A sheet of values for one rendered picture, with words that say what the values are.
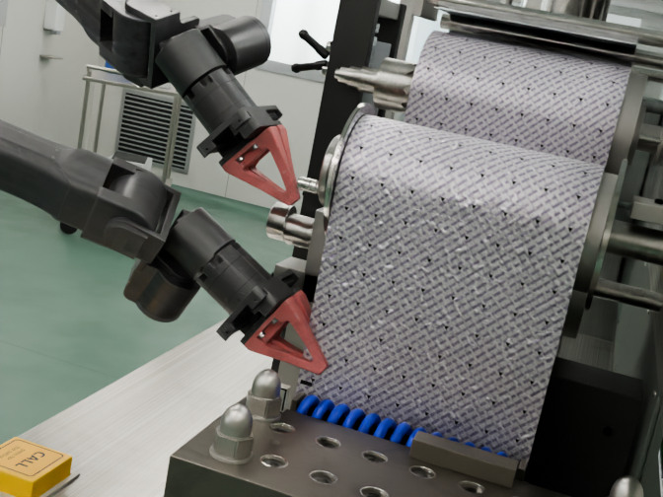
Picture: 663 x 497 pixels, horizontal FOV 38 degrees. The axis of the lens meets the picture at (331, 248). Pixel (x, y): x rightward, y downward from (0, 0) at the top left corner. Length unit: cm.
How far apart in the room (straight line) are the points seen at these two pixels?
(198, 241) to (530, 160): 33
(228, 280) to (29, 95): 592
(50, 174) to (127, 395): 40
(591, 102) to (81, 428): 68
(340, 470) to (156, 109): 648
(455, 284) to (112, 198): 33
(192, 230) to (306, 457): 26
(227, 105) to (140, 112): 633
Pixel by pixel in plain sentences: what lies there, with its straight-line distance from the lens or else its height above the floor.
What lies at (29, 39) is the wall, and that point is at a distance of 672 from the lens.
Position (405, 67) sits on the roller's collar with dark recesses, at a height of 136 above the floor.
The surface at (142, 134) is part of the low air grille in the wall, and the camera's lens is 730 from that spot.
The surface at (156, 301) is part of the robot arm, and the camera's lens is 100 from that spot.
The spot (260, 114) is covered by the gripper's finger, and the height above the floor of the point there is 129.
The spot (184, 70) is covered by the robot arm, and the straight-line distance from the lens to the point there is 99.
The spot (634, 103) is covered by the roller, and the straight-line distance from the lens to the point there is 112.
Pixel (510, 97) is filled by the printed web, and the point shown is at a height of 135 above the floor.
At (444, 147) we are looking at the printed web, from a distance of 91.
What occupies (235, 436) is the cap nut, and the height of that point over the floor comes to 105.
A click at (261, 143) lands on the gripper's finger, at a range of 97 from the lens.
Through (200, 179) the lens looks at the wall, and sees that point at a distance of 713.
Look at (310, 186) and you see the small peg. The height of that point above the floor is 123.
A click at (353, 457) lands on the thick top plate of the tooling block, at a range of 86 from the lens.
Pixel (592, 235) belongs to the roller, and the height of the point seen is 126.
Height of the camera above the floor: 139
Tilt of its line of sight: 13 degrees down
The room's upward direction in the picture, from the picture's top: 11 degrees clockwise
